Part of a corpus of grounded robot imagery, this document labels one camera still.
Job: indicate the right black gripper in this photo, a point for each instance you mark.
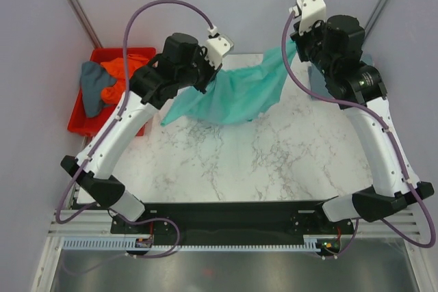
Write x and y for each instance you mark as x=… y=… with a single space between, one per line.
x=300 y=40

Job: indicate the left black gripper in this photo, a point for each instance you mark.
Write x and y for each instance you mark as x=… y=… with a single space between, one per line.
x=200 y=55

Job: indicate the teal t shirt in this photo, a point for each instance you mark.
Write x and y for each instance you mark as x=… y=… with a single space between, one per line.
x=236 y=96

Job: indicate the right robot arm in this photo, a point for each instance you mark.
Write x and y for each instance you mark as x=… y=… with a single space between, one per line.
x=334 y=48

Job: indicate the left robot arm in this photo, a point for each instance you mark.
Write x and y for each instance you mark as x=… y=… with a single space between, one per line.
x=182 y=63

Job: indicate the folded grey blue shirt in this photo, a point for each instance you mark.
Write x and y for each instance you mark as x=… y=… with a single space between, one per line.
x=316 y=81

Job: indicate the orange t shirt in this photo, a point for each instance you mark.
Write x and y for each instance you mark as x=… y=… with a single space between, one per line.
x=115 y=68

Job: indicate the grey blue crumpled shirt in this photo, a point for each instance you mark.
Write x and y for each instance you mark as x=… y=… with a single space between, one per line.
x=93 y=80

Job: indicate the red plastic bin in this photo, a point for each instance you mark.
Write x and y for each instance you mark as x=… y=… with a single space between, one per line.
x=78 y=122

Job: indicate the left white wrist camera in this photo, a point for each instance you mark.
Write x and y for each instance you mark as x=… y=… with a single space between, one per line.
x=218 y=46

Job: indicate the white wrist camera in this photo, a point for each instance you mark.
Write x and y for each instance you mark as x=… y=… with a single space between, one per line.
x=218 y=46
x=309 y=12

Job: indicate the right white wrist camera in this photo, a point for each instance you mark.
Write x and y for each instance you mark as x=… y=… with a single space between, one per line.
x=309 y=12

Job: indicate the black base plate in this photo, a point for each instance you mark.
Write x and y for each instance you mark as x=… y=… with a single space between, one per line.
x=233 y=222

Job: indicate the aluminium frame rail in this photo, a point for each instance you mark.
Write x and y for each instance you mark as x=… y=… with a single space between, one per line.
x=98 y=223

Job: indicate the white slotted cable duct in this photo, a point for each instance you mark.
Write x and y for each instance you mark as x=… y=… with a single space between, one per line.
x=136 y=244

